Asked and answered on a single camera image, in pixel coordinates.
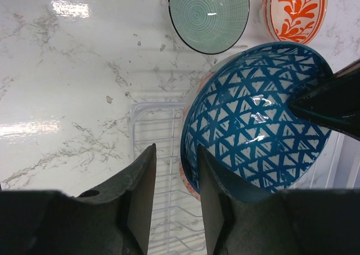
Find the blue triangle pattern bowl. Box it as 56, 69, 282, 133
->
180, 42, 332, 194

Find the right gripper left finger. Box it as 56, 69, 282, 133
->
1, 145, 156, 254

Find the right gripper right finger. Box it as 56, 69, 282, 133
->
197, 146, 359, 254

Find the green ribbed bowl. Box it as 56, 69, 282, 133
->
168, 0, 250, 55

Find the white wire dish rack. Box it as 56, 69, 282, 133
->
129, 102, 359, 254

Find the orange leaf pattern bowl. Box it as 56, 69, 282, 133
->
259, 0, 327, 44

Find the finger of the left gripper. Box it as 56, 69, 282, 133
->
289, 60, 359, 140

